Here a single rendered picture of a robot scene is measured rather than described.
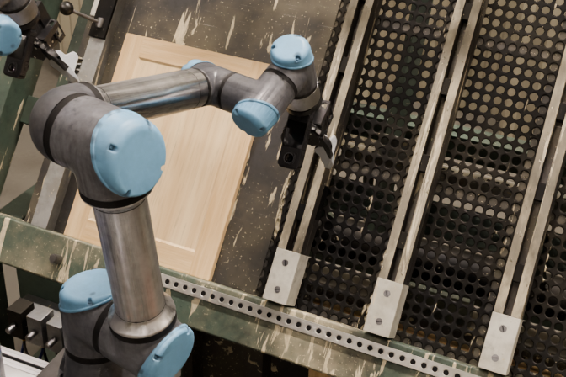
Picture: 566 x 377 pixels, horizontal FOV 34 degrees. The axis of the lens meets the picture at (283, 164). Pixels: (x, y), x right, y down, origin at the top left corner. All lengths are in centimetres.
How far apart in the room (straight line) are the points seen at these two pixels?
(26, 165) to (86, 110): 328
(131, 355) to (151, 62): 107
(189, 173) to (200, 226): 14
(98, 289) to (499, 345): 88
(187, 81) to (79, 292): 42
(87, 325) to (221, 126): 84
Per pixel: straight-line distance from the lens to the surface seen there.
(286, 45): 168
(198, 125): 237
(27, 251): 251
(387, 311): 210
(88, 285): 169
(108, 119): 133
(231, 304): 223
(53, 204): 250
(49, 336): 243
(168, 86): 161
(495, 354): 206
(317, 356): 217
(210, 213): 231
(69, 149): 136
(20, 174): 456
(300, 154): 179
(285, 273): 217
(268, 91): 164
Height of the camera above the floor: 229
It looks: 30 degrees down
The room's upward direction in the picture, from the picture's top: 2 degrees clockwise
